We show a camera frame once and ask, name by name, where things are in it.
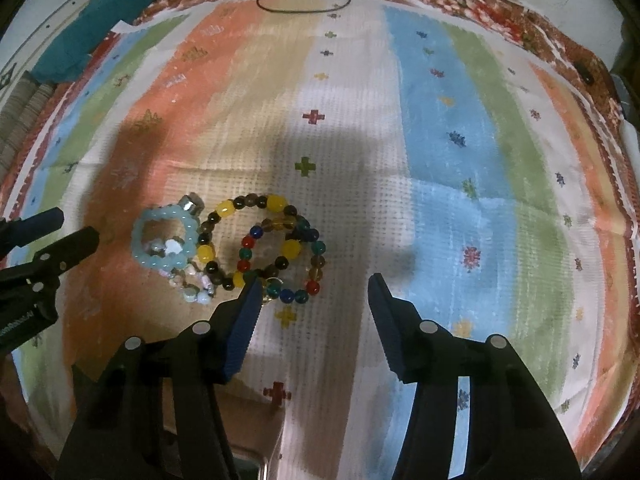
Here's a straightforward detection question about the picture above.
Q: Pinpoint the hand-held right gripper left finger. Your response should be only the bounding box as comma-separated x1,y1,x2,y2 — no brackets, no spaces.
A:
55,277,264,480

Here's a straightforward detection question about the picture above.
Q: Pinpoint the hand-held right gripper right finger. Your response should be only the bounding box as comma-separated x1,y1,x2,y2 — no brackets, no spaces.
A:
367,273,584,480

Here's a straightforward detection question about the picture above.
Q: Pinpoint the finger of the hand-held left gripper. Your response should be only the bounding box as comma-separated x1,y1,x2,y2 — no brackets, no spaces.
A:
0,226,101,307
0,207,65,263

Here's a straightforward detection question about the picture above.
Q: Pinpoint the white and pink bead bracelet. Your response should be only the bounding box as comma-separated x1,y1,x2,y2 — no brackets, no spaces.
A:
160,265,217,307

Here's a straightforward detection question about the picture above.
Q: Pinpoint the multicolour bead bracelet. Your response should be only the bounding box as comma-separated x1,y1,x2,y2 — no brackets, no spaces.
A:
235,217,327,306

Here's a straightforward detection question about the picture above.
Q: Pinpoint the light blue bead bracelet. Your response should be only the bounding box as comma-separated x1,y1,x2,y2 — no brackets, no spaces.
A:
131,205,202,272

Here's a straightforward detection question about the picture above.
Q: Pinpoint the yellow and dark bead bracelet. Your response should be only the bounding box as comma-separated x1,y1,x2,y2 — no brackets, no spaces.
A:
196,192,303,292

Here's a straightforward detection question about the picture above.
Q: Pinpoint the striped brown pillow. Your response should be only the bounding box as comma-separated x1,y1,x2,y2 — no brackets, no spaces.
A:
0,77,55,173

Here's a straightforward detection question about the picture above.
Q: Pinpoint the white wooden headboard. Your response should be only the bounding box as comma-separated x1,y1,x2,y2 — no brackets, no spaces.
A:
0,0,108,91

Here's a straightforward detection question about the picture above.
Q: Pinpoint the striped pastel cloth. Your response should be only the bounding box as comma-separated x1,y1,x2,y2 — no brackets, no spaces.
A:
10,0,640,466

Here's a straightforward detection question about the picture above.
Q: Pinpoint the teal quilted blanket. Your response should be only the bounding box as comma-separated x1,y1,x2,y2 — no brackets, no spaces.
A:
31,0,193,83

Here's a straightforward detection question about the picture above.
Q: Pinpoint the white folded cloth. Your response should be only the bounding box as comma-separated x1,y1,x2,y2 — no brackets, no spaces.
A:
620,120,640,158

